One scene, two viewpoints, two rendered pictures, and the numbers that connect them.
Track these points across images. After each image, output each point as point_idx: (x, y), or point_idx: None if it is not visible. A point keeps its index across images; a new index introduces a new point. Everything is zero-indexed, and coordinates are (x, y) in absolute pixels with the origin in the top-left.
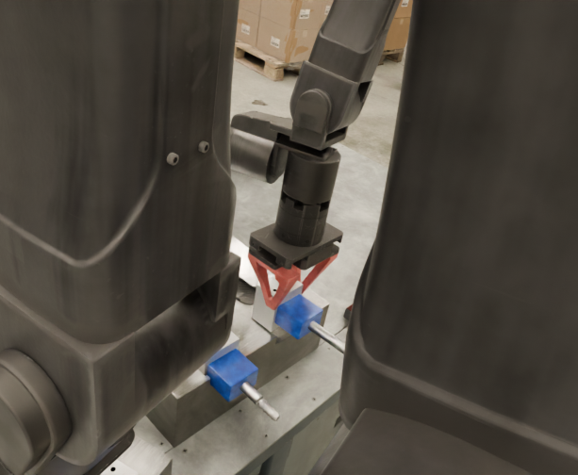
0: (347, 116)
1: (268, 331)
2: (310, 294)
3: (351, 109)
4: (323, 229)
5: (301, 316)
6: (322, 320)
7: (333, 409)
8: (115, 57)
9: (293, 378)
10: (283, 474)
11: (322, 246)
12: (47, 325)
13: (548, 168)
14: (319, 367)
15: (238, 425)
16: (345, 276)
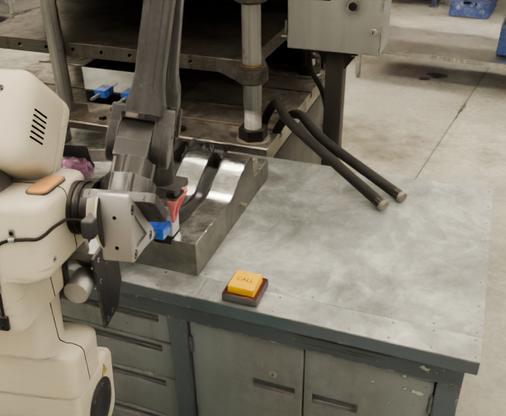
0: (151, 120)
1: (167, 239)
2: (196, 236)
3: (155, 117)
4: (160, 180)
5: (151, 224)
6: (193, 254)
7: (239, 358)
8: None
9: (167, 274)
10: (199, 373)
11: (158, 189)
12: None
13: None
14: (182, 281)
15: (123, 267)
16: (280, 270)
